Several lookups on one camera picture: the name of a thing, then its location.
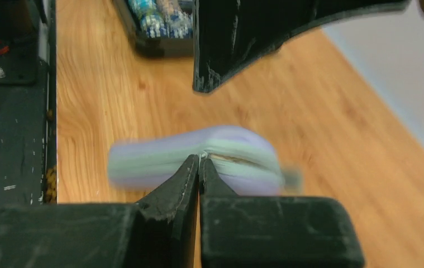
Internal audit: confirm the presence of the black poker chip case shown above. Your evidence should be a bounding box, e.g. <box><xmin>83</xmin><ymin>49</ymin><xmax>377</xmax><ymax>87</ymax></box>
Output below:
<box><xmin>112</xmin><ymin>1</ymin><xmax>194</xmax><ymax>58</ymax></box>

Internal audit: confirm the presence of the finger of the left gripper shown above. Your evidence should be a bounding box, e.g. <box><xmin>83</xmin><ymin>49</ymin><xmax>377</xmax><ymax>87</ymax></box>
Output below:
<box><xmin>193</xmin><ymin>0</ymin><xmax>409</xmax><ymax>93</ymax></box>

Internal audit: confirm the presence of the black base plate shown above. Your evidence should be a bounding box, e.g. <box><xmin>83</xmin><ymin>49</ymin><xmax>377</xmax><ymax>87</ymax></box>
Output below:
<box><xmin>0</xmin><ymin>1</ymin><xmax>57</xmax><ymax>208</ymax></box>

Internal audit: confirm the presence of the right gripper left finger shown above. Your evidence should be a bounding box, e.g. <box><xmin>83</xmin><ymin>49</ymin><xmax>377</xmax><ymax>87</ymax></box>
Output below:
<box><xmin>0</xmin><ymin>155</ymin><xmax>199</xmax><ymax>267</ymax></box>

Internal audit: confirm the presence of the grey glasses case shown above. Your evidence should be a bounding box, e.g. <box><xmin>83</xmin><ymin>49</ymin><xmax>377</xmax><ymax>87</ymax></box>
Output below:
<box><xmin>107</xmin><ymin>125</ymin><xmax>303</xmax><ymax>196</ymax></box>

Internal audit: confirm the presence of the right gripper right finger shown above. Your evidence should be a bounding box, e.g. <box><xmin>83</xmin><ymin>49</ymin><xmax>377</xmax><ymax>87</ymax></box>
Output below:
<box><xmin>199</xmin><ymin>160</ymin><xmax>365</xmax><ymax>267</ymax></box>

